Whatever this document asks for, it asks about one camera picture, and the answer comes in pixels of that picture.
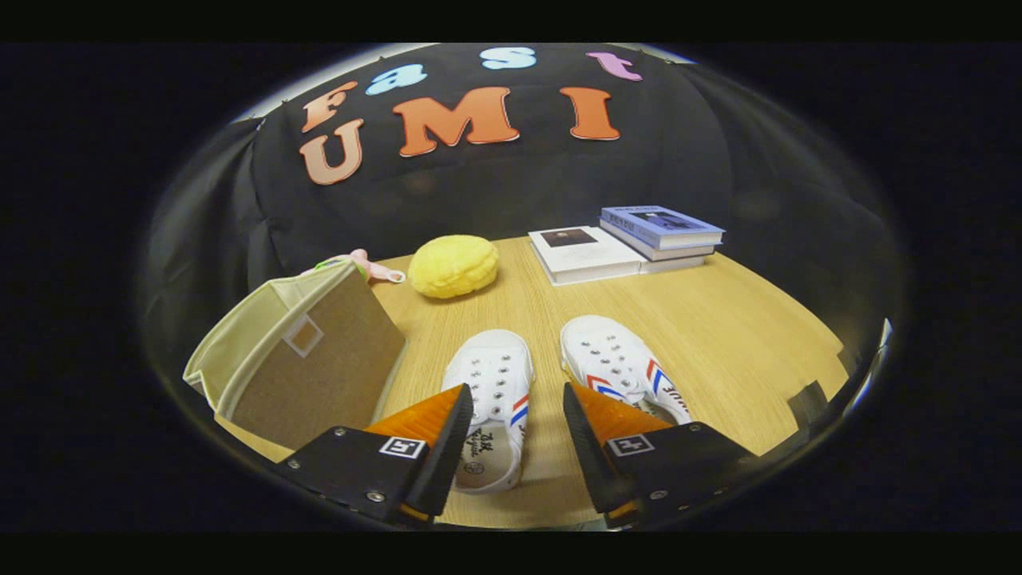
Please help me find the white striped canvas shoe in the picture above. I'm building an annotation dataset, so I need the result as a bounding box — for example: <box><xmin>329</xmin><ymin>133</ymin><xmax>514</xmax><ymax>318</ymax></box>
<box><xmin>561</xmin><ymin>315</ymin><xmax>694</xmax><ymax>426</ymax></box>
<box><xmin>442</xmin><ymin>329</ymin><xmax>534</xmax><ymax>494</ymax></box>

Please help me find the yellow round plush cushion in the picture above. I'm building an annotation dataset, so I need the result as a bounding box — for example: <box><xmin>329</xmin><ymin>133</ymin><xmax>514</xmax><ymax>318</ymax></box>
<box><xmin>408</xmin><ymin>234</ymin><xmax>500</xmax><ymax>300</ymax></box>

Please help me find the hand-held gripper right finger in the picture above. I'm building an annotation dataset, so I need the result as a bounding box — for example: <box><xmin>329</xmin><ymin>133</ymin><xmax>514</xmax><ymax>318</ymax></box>
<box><xmin>563</xmin><ymin>382</ymin><xmax>755</xmax><ymax>529</ymax></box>

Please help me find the blue cover book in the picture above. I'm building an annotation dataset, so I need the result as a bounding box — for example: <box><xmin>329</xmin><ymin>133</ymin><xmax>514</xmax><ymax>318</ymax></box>
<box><xmin>599</xmin><ymin>205</ymin><xmax>726</xmax><ymax>250</ymax></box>

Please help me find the brown fabric storage box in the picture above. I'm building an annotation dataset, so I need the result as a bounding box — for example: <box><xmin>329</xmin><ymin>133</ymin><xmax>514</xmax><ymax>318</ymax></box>
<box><xmin>184</xmin><ymin>260</ymin><xmax>408</xmax><ymax>450</ymax></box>

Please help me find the white book with dark photo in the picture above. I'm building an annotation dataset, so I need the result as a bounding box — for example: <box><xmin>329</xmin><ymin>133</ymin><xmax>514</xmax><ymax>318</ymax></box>
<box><xmin>529</xmin><ymin>226</ymin><xmax>644</xmax><ymax>287</ymax></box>

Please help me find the pink and green plush toy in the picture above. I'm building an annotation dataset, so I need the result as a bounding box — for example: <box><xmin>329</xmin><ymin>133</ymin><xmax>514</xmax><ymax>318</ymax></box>
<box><xmin>303</xmin><ymin>249</ymin><xmax>406</xmax><ymax>284</ymax></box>

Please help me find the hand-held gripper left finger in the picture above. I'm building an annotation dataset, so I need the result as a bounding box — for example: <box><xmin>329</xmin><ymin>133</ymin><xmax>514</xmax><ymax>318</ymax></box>
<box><xmin>275</xmin><ymin>383</ymin><xmax>474</xmax><ymax>528</ymax></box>

